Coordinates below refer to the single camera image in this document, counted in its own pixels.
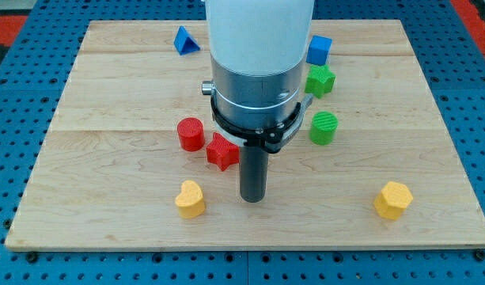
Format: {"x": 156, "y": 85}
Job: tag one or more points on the green star block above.
{"x": 320, "y": 80}

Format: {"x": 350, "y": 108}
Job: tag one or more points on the green cylinder block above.
{"x": 323, "y": 127}

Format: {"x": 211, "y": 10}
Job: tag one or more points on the red cylinder block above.
{"x": 191, "y": 134}

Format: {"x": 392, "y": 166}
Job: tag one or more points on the wooden board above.
{"x": 111, "y": 165}

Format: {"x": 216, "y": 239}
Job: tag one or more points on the blue cube block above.
{"x": 318, "y": 50}

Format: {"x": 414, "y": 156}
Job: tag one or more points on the blue triangle block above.
{"x": 184, "y": 42}

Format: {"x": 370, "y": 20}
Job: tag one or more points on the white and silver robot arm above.
{"x": 257, "y": 49}

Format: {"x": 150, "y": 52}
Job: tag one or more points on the yellow heart block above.
{"x": 190, "y": 201}

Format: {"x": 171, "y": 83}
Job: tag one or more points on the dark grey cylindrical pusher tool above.
{"x": 253, "y": 173}

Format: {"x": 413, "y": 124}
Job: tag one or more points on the red star block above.
{"x": 222, "y": 152}

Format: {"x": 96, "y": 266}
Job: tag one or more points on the yellow hexagon block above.
{"x": 392, "y": 201}

